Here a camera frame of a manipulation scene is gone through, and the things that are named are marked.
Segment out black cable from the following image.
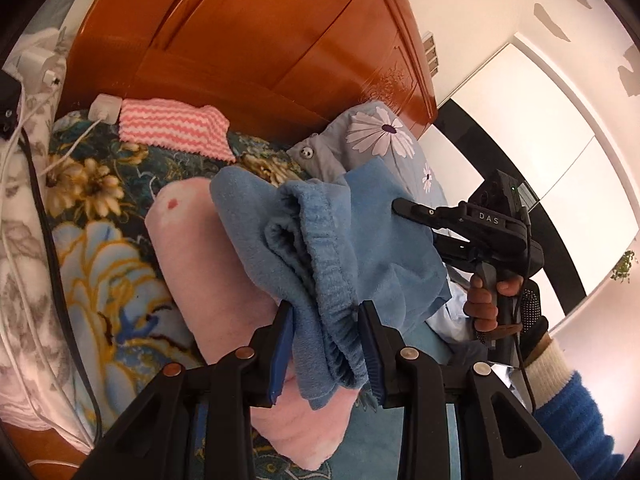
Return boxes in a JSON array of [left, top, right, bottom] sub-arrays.
[[17, 85, 105, 450]]

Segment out teal floral blanket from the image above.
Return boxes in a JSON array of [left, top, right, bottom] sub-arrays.
[[47, 110, 416, 480]]

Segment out white charger cable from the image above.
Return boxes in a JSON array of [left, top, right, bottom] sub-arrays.
[[47, 117, 106, 178]]

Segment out light blue shirt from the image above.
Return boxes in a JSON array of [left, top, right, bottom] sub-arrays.
[[425, 280, 481, 346]]

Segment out blue daisy print pillow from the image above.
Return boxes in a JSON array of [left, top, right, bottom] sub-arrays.
[[286, 100, 448, 211]]

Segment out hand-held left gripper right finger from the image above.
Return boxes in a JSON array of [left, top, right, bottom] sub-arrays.
[[356, 300, 563, 480]]

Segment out wooden headboard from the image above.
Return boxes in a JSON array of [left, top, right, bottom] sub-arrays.
[[65, 0, 438, 143]]

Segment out white wardrobe with black stripe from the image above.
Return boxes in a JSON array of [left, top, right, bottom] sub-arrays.
[[417, 32, 640, 331]]

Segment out wall switch panel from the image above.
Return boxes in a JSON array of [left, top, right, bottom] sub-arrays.
[[422, 32, 440, 78]]

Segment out person's right hand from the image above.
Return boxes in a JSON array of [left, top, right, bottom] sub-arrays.
[[462, 277, 551, 348]]

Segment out pink fleece garment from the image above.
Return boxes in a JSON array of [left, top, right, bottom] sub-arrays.
[[144, 176, 361, 472]]

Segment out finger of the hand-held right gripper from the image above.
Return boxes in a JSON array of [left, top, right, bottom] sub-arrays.
[[392, 198, 471, 235], [434, 236, 473, 262]]

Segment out blue fleece pants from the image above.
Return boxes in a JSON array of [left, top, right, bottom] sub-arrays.
[[209, 160, 448, 411]]

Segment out small white charger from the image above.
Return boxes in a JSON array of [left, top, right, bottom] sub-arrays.
[[89, 93, 123, 123]]

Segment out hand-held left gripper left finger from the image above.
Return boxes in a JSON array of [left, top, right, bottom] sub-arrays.
[[72, 300, 296, 480]]

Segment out pink white zigzag towel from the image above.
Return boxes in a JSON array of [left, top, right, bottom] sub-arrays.
[[118, 98, 237, 163]]

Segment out green plant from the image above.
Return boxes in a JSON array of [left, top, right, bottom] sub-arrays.
[[611, 250, 638, 283]]

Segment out black device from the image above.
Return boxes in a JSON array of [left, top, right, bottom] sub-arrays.
[[0, 72, 23, 133]]

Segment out large white power adapter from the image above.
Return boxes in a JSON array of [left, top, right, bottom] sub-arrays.
[[2, 47, 61, 86]]

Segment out white grey floral quilt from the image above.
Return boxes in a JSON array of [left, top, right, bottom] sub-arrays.
[[0, 25, 96, 453]]

